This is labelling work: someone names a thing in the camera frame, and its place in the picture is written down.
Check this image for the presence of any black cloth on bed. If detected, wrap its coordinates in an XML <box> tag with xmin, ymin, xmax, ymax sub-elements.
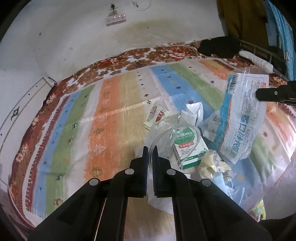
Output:
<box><xmin>197</xmin><ymin>36</ymin><xmax>241</xmax><ymax>59</ymax></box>

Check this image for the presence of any floral bed mattress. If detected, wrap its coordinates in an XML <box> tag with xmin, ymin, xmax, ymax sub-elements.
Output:
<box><xmin>6</xmin><ymin>40</ymin><xmax>296</xmax><ymax>230</ymax></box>

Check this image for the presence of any yellow hanging garment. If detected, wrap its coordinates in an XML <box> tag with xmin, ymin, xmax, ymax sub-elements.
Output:
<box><xmin>217</xmin><ymin>0</ymin><xmax>268</xmax><ymax>49</ymax></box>

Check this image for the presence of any large printed mask package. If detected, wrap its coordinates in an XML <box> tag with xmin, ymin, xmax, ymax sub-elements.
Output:
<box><xmin>201</xmin><ymin>73</ymin><xmax>269</xmax><ymax>164</ymax></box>

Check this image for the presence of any white printed plastic bag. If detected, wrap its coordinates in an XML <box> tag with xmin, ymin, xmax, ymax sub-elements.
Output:
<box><xmin>181</xmin><ymin>102</ymin><xmax>204</xmax><ymax>126</ymax></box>

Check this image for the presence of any clear plastic bag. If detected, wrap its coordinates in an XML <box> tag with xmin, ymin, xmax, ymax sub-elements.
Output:
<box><xmin>144</xmin><ymin>114</ymin><xmax>197</xmax><ymax>170</ymax></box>

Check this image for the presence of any pink wall power strip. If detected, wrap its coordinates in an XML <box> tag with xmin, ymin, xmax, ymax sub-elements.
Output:
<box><xmin>105</xmin><ymin>14</ymin><xmax>126</xmax><ymax>26</ymax></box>

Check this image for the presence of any striped colourful bed mat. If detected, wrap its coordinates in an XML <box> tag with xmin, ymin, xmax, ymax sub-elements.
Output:
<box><xmin>25</xmin><ymin>56</ymin><xmax>295</xmax><ymax>219</ymax></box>

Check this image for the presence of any white tissue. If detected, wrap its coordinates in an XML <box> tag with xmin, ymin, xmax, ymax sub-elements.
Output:
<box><xmin>147</xmin><ymin>172</ymin><xmax>174</xmax><ymax>215</ymax></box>

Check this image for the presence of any blue patterned curtain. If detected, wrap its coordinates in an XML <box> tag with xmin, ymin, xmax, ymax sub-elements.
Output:
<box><xmin>264</xmin><ymin>1</ymin><xmax>295</xmax><ymax>81</ymax></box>

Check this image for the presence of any green white medicine box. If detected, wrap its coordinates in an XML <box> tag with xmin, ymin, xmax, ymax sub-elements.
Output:
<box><xmin>173</xmin><ymin>126</ymin><xmax>209</xmax><ymax>170</ymax></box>

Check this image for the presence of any yellow wrapper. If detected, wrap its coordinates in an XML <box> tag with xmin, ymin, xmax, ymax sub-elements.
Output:
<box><xmin>198</xmin><ymin>150</ymin><xmax>236</xmax><ymax>180</ymax></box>

